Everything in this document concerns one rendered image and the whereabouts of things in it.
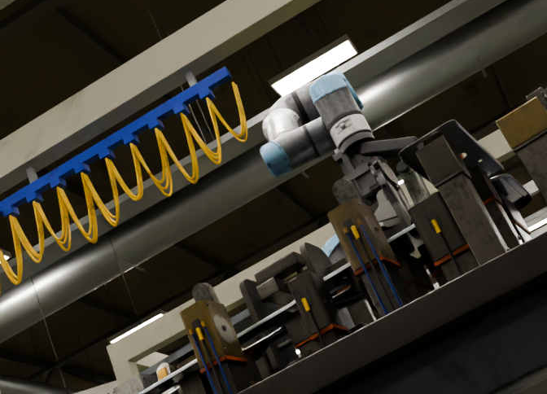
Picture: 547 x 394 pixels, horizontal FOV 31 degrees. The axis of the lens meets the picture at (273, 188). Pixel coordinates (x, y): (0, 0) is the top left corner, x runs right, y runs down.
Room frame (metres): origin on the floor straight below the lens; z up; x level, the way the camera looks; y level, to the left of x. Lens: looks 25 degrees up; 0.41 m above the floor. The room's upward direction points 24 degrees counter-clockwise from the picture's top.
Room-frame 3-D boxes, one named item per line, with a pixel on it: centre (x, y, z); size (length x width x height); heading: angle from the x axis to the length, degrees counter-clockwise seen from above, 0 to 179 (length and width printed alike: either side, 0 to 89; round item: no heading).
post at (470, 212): (1.35, -0.25, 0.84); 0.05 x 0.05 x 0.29; 71
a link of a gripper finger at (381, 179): (1.69, -0.20, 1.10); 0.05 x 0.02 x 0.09; 161
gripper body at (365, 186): (1.72, -0.18, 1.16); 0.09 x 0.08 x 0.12; 71
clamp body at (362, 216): (1.57, -0.10, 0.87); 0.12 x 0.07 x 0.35; 161
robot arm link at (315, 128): (1.82, -0.17, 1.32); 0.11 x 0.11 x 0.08; 86
